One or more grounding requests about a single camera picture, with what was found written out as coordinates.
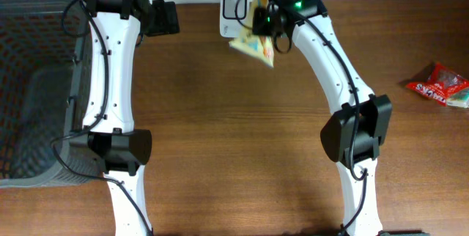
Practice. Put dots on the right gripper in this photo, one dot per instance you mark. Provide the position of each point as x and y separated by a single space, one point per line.
262 27

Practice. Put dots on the red snack packet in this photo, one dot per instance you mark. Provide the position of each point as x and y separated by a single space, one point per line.
441 84

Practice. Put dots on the grey plastic basket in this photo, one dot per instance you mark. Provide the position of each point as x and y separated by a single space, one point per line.
45 78

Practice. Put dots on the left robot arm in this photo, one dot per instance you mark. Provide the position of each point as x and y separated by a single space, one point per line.
108 132

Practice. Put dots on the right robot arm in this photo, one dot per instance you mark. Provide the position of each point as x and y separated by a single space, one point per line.
359 120

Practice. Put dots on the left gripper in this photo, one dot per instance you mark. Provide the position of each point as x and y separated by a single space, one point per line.
168 20

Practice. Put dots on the yellow wet wipes pack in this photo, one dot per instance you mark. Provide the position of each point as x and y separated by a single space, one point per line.
257 46

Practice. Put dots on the teal tissue pack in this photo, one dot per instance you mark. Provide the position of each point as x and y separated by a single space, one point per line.
459 99

